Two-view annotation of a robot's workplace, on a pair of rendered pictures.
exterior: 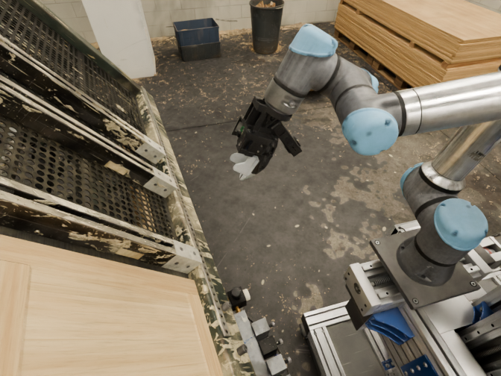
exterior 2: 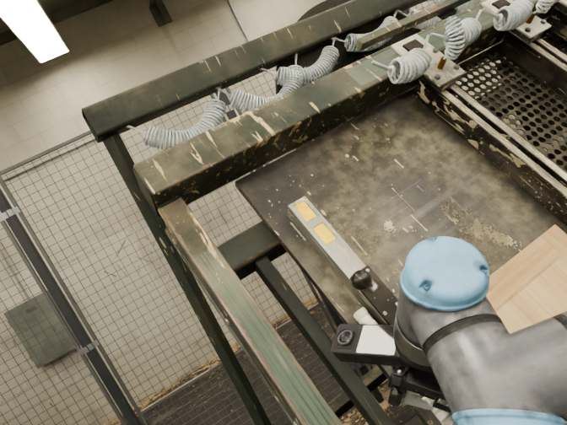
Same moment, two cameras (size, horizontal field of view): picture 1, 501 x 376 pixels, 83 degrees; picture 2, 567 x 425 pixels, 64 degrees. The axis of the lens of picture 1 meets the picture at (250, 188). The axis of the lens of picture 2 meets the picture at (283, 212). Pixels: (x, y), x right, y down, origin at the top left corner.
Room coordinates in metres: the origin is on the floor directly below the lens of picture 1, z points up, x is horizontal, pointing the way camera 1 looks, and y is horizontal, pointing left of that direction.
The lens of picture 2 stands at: (-0.22, -0.58, 1.81)
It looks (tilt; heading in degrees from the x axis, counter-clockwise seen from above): 7 degrees down; 93
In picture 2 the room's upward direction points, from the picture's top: 27 degrees counter-clockwise
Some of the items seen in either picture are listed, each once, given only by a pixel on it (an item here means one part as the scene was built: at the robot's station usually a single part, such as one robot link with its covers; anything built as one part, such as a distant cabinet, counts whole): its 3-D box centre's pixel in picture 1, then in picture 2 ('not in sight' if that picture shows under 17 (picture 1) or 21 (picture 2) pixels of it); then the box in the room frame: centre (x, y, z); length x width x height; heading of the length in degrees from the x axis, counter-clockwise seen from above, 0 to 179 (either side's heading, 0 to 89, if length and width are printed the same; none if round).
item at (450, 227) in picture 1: (450, 229); not in sight; (0.42, -0.52, 1.20); 0.13 x 0.12 x 0.14; 1
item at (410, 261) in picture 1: (430, 254); not in sight; (0.41, -0.52, 1.09); 0.15 x 0.15 x 0.10
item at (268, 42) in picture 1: (265, 27); not in sight; (4.67, -0.24, 0.33); 0.52 x 0.51 x 0.65; 15
